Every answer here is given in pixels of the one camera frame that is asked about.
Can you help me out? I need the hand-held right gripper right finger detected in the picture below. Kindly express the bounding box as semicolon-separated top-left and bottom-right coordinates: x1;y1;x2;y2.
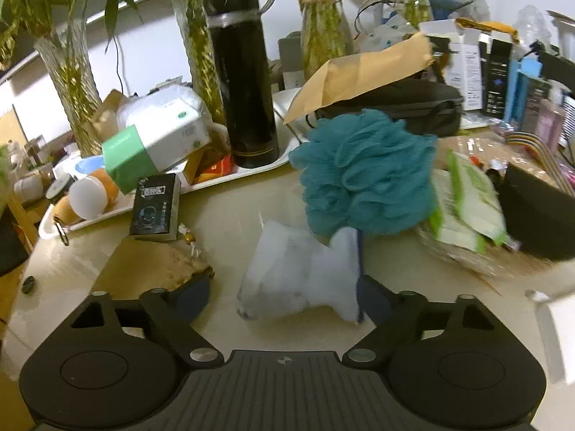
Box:
344;274;517;370

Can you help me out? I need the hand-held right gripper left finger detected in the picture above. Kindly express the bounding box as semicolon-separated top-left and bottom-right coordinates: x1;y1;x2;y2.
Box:
49;274;224;370

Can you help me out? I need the burlap drawstring pouch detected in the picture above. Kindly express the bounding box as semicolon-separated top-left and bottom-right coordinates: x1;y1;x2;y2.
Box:
100;223;215;290

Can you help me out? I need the white sock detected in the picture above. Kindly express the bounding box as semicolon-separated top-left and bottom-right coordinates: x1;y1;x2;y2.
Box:
236;220;364;324

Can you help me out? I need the black soft pouch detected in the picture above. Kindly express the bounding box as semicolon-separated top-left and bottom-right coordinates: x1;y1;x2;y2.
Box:
498;162;575;262

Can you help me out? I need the wicker tray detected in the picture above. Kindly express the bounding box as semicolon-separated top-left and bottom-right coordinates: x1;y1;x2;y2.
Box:
413;137;575;279

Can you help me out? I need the green white packet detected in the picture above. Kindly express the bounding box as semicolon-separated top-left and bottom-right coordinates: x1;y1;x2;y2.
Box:
427;168;488;254
445;150;508;245

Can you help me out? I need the small black box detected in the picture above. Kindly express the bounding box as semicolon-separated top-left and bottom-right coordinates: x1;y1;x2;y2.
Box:
129;173;181;241

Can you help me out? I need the white tray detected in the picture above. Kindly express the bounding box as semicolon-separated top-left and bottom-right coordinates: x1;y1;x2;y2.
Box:
38;137;306;240

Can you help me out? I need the orange packet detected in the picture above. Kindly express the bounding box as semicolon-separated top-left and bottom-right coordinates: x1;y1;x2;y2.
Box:
195;153;235;184

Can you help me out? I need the blue bath loofah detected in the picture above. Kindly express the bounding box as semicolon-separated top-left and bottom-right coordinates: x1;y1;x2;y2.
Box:
287;108;438;236

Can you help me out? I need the white orange bulb toy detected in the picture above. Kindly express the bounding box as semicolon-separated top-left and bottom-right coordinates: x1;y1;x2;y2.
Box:
67;167;121;224

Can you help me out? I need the green white box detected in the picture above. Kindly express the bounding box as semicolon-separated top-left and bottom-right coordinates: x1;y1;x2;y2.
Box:
101;110;213;195

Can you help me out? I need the blue bowl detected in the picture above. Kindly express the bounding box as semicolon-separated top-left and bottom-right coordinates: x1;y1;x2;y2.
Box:
75;156;107;177

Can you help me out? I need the white flat box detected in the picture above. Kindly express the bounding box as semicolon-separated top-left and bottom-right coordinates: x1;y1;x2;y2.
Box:
537;294;575;387

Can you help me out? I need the black zip case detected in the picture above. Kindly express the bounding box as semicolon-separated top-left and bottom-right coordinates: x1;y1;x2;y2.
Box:
310;82;464;138

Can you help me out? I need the black thermos bottle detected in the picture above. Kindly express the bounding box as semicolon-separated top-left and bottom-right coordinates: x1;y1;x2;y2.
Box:
203;0;280;169

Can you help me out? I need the brown paper envelope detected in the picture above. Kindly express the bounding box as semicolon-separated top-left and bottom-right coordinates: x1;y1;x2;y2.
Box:
283;32;434;124

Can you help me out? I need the white carton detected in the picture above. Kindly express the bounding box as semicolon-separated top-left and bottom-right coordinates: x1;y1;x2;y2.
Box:
449;29;486;111

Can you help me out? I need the pink soap bottle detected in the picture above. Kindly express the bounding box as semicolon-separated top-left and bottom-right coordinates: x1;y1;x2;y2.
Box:
537;94;567;149

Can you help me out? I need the black carton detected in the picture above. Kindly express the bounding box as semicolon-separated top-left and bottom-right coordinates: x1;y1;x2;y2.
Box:
480;38;517;120

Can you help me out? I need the blue carton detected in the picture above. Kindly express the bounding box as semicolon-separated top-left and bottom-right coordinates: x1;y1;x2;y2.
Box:
505;56;546;131

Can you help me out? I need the yellow cloth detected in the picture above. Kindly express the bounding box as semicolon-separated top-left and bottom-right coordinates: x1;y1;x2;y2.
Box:
456;17;519;39

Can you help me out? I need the rainbow ribbon cable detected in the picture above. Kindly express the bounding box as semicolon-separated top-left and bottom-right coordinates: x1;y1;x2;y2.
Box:
505;131;571;189

